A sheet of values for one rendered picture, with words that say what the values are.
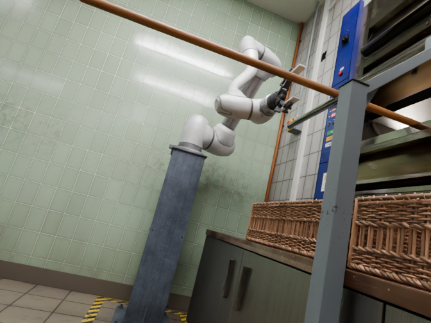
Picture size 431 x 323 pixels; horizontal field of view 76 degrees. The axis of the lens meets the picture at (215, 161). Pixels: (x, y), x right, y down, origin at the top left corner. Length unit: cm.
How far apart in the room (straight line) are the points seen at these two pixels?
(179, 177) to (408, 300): 135
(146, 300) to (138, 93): 142
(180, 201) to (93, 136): 85
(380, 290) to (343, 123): 31
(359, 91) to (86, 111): 187
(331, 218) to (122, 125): 180
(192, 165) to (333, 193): 121
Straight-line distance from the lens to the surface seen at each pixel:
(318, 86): 114
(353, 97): 64
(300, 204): 87
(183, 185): 165
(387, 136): 145
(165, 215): 164
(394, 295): 52
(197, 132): 175
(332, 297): 57
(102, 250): 209
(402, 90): 150
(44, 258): 216
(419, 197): 59
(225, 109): 129
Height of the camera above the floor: 59
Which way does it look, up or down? 13 degrees up
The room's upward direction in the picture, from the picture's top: 14 degrees clockwise
